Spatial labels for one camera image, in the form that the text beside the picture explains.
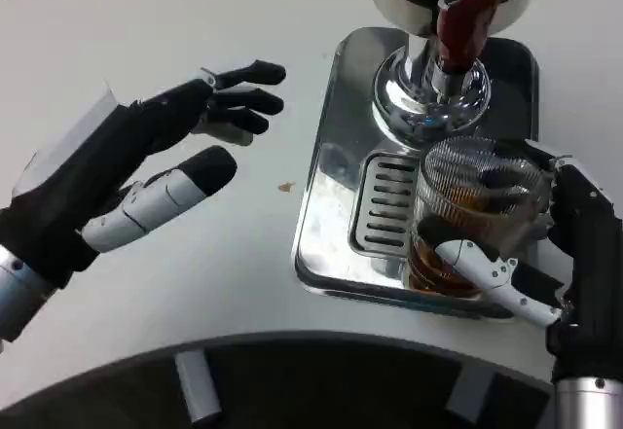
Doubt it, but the silver torso bracket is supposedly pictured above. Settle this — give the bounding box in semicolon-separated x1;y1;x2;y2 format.
173;349;223;424

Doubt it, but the slotted steel drain grid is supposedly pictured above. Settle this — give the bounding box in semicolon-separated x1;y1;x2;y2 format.
349;151;425;258

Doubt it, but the steel drip tray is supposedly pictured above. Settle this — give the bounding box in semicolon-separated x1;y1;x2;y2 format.
291;27;541;322

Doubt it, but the dark robot torso ring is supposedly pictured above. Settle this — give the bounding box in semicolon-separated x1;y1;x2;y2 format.
0;330;561;429

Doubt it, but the clear ribbed glass cup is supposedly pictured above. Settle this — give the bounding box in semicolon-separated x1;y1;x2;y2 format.
406;136;555;300

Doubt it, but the black chrome drink dispenser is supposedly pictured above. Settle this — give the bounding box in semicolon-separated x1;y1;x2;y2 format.
367;0;544;152

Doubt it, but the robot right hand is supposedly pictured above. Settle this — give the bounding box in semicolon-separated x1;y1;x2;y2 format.
418;139;623;381

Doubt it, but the red tap handle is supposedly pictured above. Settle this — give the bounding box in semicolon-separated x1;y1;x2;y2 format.
435;0;507;74

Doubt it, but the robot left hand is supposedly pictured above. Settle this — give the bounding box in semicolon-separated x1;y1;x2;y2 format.
0;58;287;292

